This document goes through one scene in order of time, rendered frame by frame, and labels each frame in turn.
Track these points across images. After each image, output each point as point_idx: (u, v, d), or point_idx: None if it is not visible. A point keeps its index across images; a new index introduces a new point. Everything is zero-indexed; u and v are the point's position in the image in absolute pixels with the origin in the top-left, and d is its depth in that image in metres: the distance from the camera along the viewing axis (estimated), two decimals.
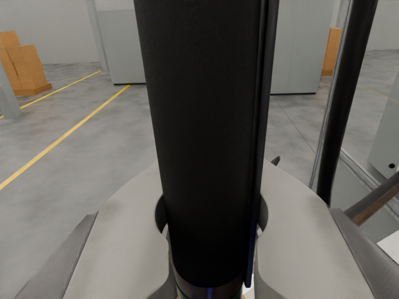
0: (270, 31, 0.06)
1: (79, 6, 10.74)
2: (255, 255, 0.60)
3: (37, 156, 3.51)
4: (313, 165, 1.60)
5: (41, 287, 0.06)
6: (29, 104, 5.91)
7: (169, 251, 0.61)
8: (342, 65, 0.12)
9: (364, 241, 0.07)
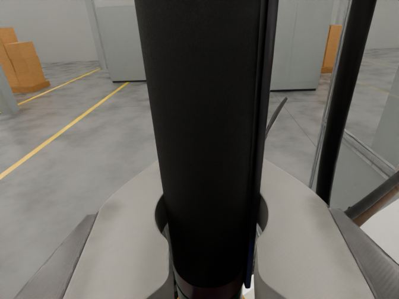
0: (269, 35, 0.06)
1: (78, 4, 10.70)
2: (257, 222, 0.54)
3: (34, 150, 3.45)
4: (316, 151, 1.55)
5: (41, 287, 0.06)
6: (27, 100, 5.86)
7: None
8: (341, 67, 0.12)
9: (364, 241, 0.07)
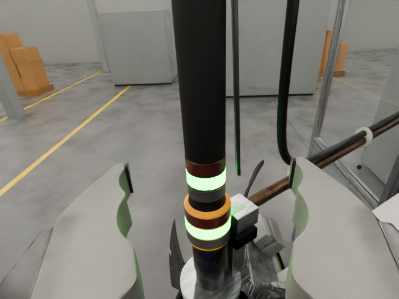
0: (236, 27, 0.15)
1: (79, 7, 10.83)
2: None
3: (43, 156, 3.62)
4: None
5: None
6: (32, 104, 6.02)
7: (175, 238, 0.73)
8: (283, 48, 0.20)
9: None
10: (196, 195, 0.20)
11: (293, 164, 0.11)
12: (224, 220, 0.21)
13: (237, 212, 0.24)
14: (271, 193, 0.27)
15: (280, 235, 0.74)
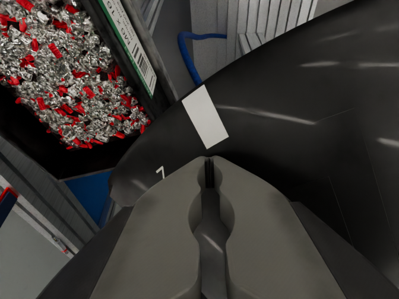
0: None
1: None
2: None
3: None
4: None
5: (78, 270, 0.07)
6: None
7: None
8: None
9: (323, 231, 0.07)
10: None
11: (211, 165, 0.11)
12: None
13: None
14: None
15: None
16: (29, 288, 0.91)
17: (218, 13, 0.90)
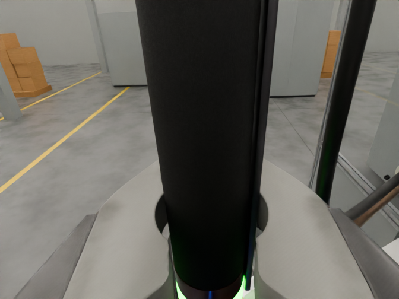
0: (268, 45, 0.06)
1: (79, 8, 10.77)
2: (253, 263, 0.61)
3: (38, 158, 3.52)
4: (312, 169, 1.61)
5: (41, 287, 0.06)
6: (29, 105, 5.93)
7: None
8: (340, 72, 0.12)
9: (364, 241, 0.07)
10: None
11: None
12: None
13: None
14: None
15: None
16: None
17: None
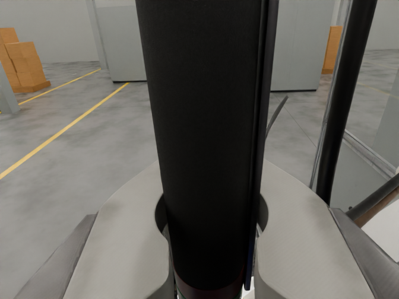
0: (269, 41, 0.06)
1: (79, 5, 10.72)
2: (257, 222, 0.54)
3: (34, 150, 3.45)
4: (316, 152, 1.54)
5: (41, 287, 0.06)
6: (28, 100, 5.86)
7: None
8: (341, 71, 0.12)
9: (364, 241, 0.07)
10: None
11: None
12: None
13: None
14: None
15: None
16: None
17: None
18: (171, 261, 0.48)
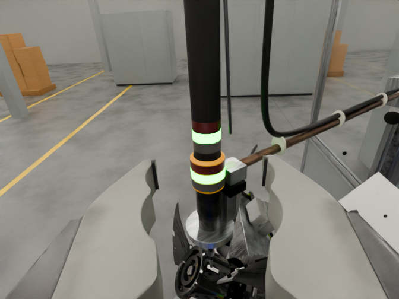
0: (226, 26, 0.22)
1: (82, 8, 10.93)
2: (243, 221, 0.79)
3: (47, 153, 3.70)
4: (302, 159, 1.79)
5: (25, 296, 0.06)
6: (35, 104, 6.11)
7: None
8: (263, 41, 0.28)
9: (382, 248, 0.07)
10: (199, 148, 0.27)
11: (265, 162, 0.11)
12: (220, 169, 0.28)
13: (230, 168, 0.32)
14: (257, 156, 0.34)
15: None
16: None
17: None
18: (184, 247, 0.73)
